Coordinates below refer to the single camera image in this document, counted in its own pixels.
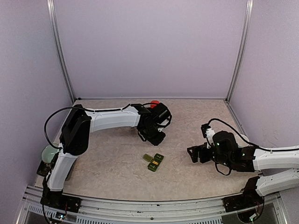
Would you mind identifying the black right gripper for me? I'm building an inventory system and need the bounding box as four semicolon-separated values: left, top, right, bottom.
187;142;232;168

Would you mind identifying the green pill organizer box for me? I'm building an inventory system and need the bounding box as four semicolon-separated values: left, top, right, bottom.
142;154;164;172

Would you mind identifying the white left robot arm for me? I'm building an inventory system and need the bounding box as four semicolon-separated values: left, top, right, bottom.
43;103;172;208

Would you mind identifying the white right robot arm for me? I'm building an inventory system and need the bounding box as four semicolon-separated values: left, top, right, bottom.
187;128;299;207

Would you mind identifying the red cylindrical can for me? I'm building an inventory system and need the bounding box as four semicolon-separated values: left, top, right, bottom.
150;100;160;108

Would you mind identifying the light blue mug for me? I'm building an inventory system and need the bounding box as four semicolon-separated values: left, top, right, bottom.
239;134;249;142

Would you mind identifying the green ceramic bowl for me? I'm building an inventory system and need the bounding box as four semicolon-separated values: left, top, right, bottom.
41;145;58;163

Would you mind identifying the black square tray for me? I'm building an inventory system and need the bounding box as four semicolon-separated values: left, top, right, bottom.
37;161;73;181

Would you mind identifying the front aluminium rail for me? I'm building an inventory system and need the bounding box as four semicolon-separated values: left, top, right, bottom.
23;187;287;224

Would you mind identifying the right aluminium frame post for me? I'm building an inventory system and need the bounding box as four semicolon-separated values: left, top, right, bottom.
226;0;254;104

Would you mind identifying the aluminium frame post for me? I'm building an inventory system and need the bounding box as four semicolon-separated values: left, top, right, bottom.
47;0;76;103
226;0;254;104

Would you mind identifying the left aluminium frame post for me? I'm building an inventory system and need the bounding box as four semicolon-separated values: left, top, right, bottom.
47;0;76;103

